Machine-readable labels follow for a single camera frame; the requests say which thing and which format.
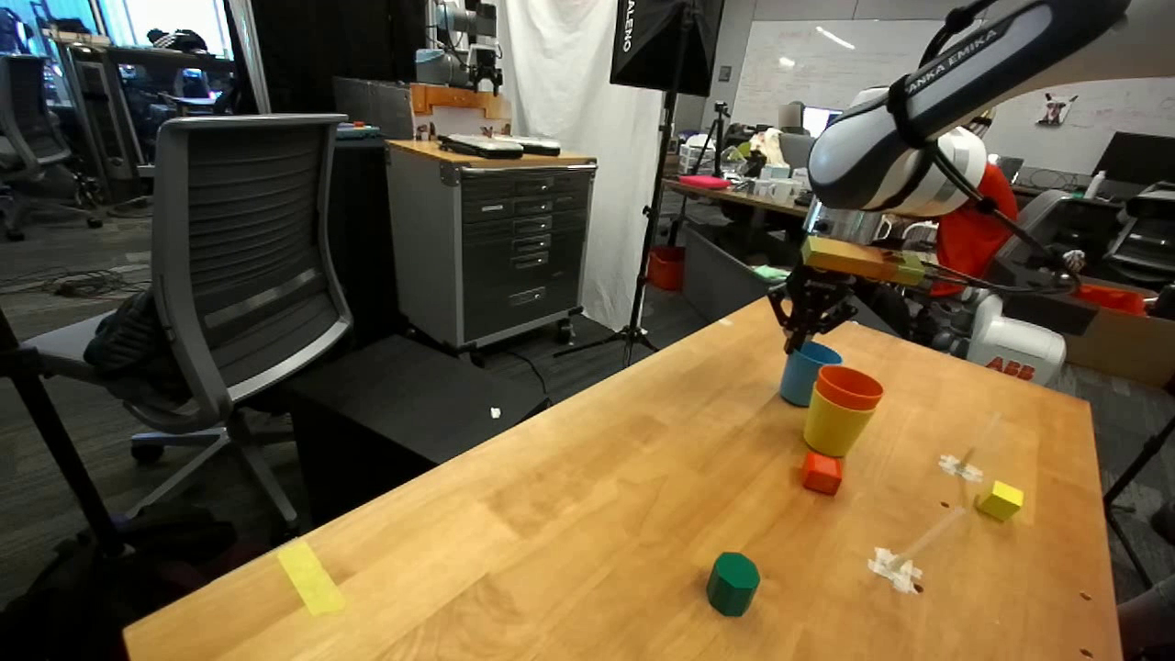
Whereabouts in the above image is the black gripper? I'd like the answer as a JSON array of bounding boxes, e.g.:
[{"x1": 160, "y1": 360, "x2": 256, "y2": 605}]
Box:
[{"x1": 766, "y1": 269, "x2": 858, "y2": 360}]

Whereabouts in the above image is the blue plastic cup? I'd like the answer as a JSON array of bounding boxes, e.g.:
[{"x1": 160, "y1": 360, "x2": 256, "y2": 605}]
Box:
[{"x1": 780, "y1": 343, "x2": 844, "y2": 411}]

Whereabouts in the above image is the orange plastic cup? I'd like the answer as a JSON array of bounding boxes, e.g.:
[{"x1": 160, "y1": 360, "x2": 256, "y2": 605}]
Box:
[{"x1": 816, "y1": 365, "x2": 889, "y2": 416}]

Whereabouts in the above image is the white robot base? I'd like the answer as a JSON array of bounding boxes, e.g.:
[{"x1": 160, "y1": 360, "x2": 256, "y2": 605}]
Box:
[{"x1": 967, "y1": 292, "x2": 1071, "y2": 386}]

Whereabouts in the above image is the yellow plastic cup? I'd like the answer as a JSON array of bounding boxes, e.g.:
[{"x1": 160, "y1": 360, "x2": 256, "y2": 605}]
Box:
[{"x1": 799, "y1": 392, "x2": 874, "y2": 463}]

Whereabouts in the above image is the red wooden block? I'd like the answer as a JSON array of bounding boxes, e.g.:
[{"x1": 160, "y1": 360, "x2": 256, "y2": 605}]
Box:
[{"x1": 795, "y1": 453, "x2": 844, "y2": 501}]

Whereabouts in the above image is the cluttered background desk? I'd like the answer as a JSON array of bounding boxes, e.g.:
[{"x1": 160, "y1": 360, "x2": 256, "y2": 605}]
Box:
[{"x1": 673, "y1": 169, "x2": 858, "y2": 251}]

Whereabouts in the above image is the red bucket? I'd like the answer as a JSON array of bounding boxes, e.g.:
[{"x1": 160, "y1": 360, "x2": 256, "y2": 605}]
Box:
[{"x1": 641, "y1": 239, "x2": 690, "y2": 294}]

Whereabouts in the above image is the black light stand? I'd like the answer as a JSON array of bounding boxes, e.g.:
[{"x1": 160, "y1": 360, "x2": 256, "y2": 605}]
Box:
[{"x1": 556, "y1": 83, "x2": 690, "y2": 360}]

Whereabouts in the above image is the seated background person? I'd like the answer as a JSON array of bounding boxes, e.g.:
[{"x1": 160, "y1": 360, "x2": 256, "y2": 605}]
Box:
[{"x1": 775, "y1": 99, "x2": 818, "y2": 169}]

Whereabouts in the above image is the clear plastic piece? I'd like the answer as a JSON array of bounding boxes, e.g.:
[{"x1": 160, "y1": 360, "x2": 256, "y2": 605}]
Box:
[
  {"x1": 935, "y1": 447, "x2": 986, "y2": 485},
  {"x1": 864, "y1": 544, "x2": 929, "y2": 598}
]

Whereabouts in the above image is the yellow wooden block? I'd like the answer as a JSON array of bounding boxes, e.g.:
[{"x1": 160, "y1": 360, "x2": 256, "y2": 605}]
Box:
[{"x1": 973, "y1": 479, "x2": 1027, "y2": 525}]

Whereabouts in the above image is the green wooden cylinder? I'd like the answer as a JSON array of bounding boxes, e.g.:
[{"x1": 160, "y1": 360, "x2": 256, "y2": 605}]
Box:
[{"x1": 700, "y1": 547, "x2": 764, "y2": 621}]

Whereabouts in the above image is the large cardboard box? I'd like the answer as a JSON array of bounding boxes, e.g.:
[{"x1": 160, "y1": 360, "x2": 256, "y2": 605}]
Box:
[{"x1": 1062, "y1": 306, "x2": 1175, "y2": 391}]

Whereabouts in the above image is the black softbox light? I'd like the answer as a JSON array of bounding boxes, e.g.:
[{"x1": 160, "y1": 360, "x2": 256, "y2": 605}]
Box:
[{"x1": 606, "y1": 0, "x2": 728, "y2": 99}]

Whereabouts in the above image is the grey drawer cabinet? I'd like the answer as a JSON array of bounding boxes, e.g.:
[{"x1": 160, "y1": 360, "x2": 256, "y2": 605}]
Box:
[{"x1": 387, "y1": 137, "x2": 603, "y2": 355}]

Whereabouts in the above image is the white backdrop curtain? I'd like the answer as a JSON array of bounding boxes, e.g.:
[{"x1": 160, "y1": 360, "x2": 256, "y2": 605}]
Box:
[{"x1": 491, "y1": 0, "x2": 673, "y2": 336}]

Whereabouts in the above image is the black flat device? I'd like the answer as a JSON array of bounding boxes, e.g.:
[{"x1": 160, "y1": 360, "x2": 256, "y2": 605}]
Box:
[{"x1": 436, "y1": 127, "x2": 565, "y2": 163}]

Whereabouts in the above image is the black low platform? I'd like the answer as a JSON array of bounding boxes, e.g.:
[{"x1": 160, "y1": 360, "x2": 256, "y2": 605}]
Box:
[{"x1": 289, "y1": 314, "x2": 690, "y2": 491}]

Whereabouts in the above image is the brown cardboard box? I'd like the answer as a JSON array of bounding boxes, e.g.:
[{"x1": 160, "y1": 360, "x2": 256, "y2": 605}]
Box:
[{"x1": 404, "y1": 81, "x2": 510, "y2": 139}]

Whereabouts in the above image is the yellow tape strip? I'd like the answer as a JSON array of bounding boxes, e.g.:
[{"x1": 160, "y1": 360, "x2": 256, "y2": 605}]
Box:
[{"x1": 274, "y1": 541, "x2": 350, "y2": 621}]

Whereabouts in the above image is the grey mesh office chair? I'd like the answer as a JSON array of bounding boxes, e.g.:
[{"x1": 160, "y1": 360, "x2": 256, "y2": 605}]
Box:
[{"x1": 15, "y1": 109, "x2": 360, "y2": 530}]

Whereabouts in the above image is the black stand leg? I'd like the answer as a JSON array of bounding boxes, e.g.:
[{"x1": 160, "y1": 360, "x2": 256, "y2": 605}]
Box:
[{"x1": 0, "y1": 309, "x2": 126, "y2": 553}]

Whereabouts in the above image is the dark office chair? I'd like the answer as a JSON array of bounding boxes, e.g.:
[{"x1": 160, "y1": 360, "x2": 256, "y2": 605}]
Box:
[{"x1": 0, "y1": 50, "x2": 106, "y2": 244}]

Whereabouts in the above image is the tan wrist camera mount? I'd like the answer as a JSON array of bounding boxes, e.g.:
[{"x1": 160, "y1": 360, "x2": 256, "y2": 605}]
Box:
[{"x1": 799, "y1": 230, "x2": 941, "y2": 294}]

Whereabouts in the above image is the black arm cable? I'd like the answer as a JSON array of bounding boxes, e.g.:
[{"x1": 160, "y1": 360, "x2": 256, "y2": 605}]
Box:
[{"x1": 889, "y1": 0, "x2": 1087, "y2": 272}]

